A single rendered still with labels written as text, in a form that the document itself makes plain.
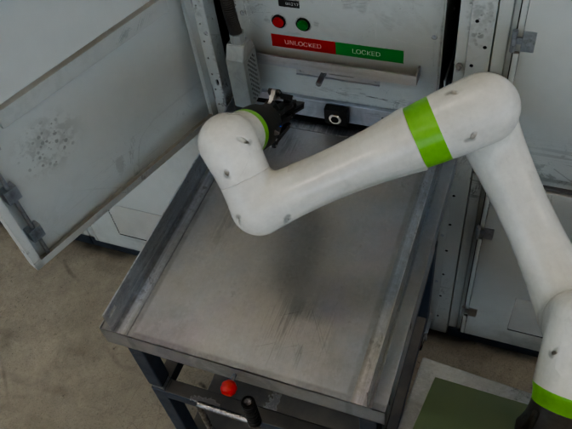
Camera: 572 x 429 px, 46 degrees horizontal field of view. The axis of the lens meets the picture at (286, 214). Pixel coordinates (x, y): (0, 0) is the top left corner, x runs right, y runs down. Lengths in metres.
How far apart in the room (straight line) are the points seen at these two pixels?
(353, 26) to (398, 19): 0.11
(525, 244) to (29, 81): 1.01
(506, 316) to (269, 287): 0.93
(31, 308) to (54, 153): 1.23
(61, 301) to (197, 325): 1.30
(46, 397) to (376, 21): 1.66
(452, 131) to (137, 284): 0.76
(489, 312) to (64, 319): 1.50
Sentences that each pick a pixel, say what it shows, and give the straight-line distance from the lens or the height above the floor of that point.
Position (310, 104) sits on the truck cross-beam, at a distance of 1.73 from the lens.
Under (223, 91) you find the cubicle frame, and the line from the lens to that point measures 1.77.
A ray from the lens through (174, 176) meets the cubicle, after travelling 2.11.
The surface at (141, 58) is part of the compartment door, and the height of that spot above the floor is 1.13.
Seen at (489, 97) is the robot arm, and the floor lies 1.31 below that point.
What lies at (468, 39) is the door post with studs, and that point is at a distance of 1.46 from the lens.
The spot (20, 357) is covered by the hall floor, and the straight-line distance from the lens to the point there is 2.60.
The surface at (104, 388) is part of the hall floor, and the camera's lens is 2.42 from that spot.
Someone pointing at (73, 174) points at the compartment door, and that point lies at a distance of 1.61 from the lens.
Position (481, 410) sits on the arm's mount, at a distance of 1.28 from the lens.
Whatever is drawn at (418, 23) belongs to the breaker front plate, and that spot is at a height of 1.18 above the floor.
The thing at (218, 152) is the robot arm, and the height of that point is 1.23.
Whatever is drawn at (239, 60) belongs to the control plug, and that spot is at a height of 1.10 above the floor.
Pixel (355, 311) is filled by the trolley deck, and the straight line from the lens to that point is 1.40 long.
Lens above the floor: 2.04
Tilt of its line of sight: 50 degrees down
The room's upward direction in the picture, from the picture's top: 9 degrees counter-clockwise
